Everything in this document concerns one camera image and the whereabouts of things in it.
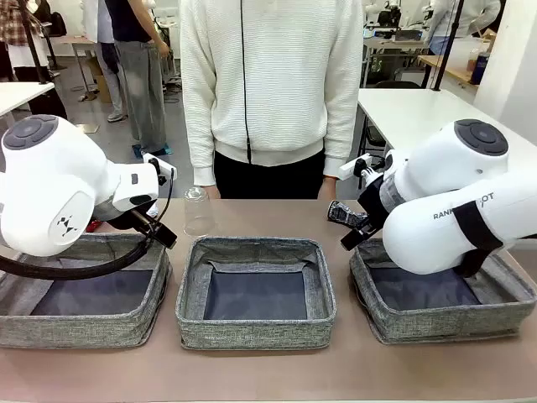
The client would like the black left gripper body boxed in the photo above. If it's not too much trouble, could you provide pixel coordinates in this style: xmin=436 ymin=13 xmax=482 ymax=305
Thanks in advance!
xmin=96 ymin=203 xmax=149 ymax=231

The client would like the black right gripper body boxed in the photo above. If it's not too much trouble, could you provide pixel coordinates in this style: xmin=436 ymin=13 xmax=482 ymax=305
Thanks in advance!
xmin=356 ymin=180 xmax=387 ymax=231

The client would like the clear plastic cup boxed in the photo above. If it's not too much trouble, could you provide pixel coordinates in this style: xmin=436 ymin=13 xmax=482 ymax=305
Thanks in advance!
xmin=183 ymin=187 xmax=212 ymax=237

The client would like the person's left hand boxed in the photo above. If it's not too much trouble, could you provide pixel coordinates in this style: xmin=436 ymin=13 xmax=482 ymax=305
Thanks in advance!
xmin=319 ymin=175 xmax=339 ymax=201

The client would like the person's right hand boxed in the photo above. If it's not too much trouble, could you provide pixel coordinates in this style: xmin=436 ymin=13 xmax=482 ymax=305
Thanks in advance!
xmin=196 ymin=182 xmax=222 ymax=200

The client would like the blue floor mat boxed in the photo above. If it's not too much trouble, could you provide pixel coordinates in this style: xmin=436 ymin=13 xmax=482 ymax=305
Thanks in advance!
xmin=132 ymin=142 xmax=174 ymax=159

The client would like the large white table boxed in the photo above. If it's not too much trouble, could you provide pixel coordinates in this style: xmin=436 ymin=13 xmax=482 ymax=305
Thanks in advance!
xmin=357 ymin=86 xmax=537 ymax=169

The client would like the grey fabric basket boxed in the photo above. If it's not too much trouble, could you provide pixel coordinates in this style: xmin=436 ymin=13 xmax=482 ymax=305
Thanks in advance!
xmin=175 ymin=235 xmax=338 ymax=352
xmin=348 ymin=238 xmax=537 ymax=346
xmin=0 ymin=233 xmax=173 ymax=349

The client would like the black folding chair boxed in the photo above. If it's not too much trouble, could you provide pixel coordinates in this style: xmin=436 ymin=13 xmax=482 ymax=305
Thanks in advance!
xmin=356 ymin=79 xmax=420 ymax=169

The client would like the cardboard box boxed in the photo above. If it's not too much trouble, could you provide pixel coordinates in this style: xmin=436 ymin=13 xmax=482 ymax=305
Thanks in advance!
xmin=92 ymin=58 xmax=113 ymax=104

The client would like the bystander in grey trousers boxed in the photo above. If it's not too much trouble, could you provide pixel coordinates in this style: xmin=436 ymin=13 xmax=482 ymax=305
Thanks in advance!
xmin=104 ymin=0 xmax=172 ymax=155

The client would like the wooden top table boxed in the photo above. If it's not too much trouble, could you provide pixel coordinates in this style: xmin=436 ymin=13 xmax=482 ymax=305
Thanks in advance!
xmin=418 ymin=54 xmax=482 ymax=87

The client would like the person in white sweater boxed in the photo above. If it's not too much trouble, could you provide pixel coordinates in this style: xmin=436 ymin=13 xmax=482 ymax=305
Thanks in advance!
xmin=179 ymin=0 xmax=365 ymax=201

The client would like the small white table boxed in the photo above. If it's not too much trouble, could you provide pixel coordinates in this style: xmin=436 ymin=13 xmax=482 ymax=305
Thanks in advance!
xmin=0 ymin=81 xmax=56 ymax=118

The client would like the black stand pole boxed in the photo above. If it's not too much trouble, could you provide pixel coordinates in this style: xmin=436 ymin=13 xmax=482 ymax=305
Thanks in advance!
xmin=431 ymin=0 xmax=466 ymax=92
xmin=16 ymin=0 xmax=51 ymax=85

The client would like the dark blue bottle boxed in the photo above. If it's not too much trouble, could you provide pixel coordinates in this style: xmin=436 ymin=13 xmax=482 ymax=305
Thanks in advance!
xmin=469 ymin=50 xmax=490 ymax=85

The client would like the translucent plastic container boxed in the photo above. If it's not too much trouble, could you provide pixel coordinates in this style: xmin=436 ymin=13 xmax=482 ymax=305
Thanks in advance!
xmin=447 ymin=37 xmax=492 ymax=72

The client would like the bystander in white coat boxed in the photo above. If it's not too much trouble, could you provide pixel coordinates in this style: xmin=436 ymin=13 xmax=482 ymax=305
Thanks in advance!
xmin=81 ymin=0 xmax=127 ymax=123

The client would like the bystander in light shirt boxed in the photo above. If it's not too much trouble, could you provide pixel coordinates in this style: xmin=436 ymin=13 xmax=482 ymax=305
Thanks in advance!
xmin=427 ymin=0 xmax=503 ymax=55

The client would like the bystander in plaid shirt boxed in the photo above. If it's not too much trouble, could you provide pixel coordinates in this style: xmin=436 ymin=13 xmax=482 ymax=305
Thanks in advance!
xmin=0 ymin=0 xmax=68 ymax=121

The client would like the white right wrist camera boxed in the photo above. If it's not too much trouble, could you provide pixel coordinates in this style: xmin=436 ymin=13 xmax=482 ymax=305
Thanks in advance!
xmin=338 ymin=154 xmax=375 ymax=182

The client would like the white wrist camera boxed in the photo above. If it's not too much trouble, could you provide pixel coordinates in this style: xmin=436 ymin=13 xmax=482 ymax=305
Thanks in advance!
xmin=338 ymin=154 xmax=375 ymax=182
xmin=142 ymin=153 xmax=178 ymax=186

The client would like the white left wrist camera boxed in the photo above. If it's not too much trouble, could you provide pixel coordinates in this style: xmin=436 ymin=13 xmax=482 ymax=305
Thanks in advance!
xmin=142 ymin=153 xmax=178 ymax=186

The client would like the black hanging cord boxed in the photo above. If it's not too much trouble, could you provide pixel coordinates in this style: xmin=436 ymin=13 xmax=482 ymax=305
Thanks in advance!
xmin=241 ymin=0 xmax=253 ymax=165

